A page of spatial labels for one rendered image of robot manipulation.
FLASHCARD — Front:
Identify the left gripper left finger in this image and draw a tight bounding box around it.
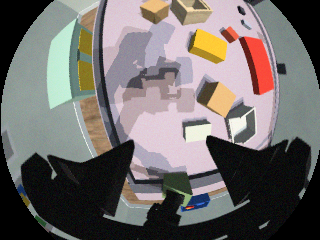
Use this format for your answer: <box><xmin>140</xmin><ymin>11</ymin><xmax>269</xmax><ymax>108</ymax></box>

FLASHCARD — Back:
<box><xmin>47</xmin><ymin>140</ymin><xmax>135</xmax><ymax>217</ymax></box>

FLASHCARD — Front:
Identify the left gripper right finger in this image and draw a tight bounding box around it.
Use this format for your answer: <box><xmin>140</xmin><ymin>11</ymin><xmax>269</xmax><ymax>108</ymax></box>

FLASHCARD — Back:
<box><xmin>206</xmin><ymin>135</ymin><xmax>288</xmax><ymax>207</ymax></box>

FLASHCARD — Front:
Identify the yellow rectangular block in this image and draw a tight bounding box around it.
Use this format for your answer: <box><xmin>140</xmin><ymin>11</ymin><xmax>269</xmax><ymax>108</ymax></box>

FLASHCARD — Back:
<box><xmin>189</xmin><ymin>29</ymin><xmax>227</xmax><ymax>64</ymax></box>

